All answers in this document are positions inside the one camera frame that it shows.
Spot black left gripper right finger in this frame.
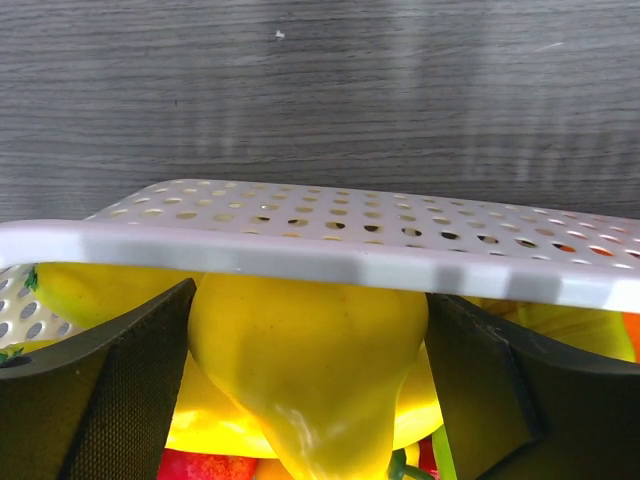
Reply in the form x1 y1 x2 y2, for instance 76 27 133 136
426 294 639 479

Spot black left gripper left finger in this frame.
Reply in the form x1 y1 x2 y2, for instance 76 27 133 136
1 280 195 480

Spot red toy tomato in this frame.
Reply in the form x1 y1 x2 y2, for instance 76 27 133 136
156 449 258 480

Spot yellow toy banana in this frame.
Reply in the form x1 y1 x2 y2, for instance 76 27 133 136
1 264 443 459

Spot small orange toy fruit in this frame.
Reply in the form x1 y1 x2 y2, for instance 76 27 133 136
622 313 640 363

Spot white perforated plastic basket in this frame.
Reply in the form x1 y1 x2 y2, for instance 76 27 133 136
1 179 639 345

